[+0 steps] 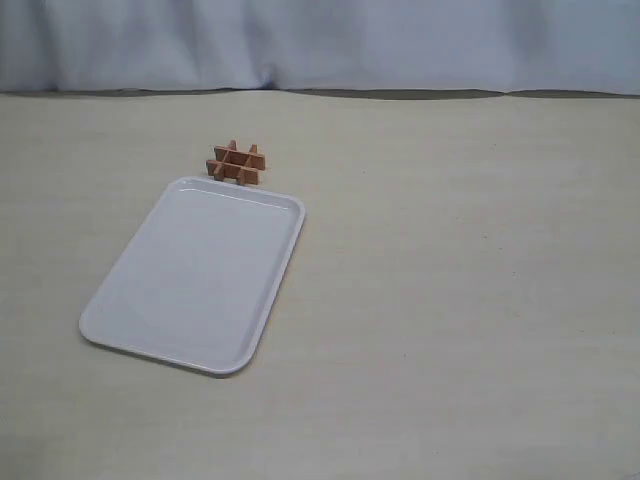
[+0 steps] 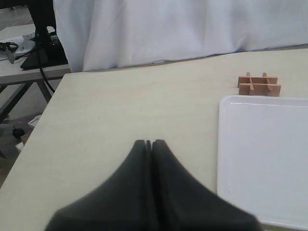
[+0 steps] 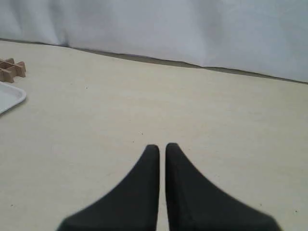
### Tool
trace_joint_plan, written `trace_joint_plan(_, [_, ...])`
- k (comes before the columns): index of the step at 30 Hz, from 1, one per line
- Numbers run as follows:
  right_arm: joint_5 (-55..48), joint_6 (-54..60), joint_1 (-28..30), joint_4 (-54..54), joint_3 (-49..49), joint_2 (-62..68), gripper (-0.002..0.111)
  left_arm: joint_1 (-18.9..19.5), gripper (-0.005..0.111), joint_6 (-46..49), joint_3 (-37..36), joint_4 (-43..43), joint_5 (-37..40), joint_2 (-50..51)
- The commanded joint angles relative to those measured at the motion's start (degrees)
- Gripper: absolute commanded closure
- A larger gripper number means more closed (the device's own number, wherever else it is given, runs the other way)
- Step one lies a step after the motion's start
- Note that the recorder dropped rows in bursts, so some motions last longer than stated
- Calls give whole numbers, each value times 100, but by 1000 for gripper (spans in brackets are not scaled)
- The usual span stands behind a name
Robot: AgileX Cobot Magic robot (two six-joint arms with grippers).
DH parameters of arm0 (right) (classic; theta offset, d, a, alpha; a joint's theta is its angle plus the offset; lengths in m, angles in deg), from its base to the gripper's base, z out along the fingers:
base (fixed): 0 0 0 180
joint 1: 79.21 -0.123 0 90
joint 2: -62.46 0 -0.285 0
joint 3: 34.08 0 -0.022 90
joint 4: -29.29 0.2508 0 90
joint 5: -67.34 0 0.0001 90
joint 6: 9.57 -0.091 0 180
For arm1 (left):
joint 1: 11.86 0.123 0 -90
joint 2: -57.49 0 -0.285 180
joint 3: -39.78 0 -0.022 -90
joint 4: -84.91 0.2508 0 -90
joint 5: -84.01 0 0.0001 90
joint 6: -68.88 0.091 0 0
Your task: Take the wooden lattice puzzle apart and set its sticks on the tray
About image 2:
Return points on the black scissors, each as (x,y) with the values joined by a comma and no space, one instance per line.
(9,48)

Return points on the black caster wheel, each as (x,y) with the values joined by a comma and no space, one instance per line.
(18,133)

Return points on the notched wooden piece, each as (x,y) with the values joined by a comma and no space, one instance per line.
(260,89)
(256,80)
(268,82)
(249,81)

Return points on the white curtain backdrop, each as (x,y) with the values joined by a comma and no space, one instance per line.
(103,34)

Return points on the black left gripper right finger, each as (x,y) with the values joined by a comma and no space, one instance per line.
(184,204)

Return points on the grey side table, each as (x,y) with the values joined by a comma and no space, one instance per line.
(12,74)

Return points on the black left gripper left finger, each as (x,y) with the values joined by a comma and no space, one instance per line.
(118,204)

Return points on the black monitor stand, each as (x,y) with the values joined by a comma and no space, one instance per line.
(48,50)

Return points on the white plastic tray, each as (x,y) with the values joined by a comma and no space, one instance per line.
(263,158)

